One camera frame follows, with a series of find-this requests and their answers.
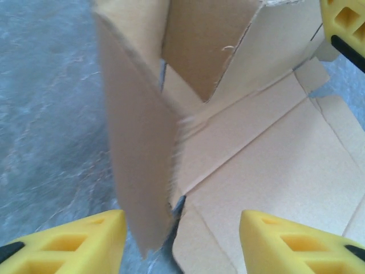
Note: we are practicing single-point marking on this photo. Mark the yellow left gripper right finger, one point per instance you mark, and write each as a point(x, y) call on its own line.
point(262, 257)

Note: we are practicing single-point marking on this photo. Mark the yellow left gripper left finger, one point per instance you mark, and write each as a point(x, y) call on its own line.
point(94, 257)

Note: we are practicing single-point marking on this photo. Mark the brown cardboard box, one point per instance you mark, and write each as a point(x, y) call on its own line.
point(256, 142)

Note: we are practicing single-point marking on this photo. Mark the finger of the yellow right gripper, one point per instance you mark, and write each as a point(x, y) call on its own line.
point(330, 17)

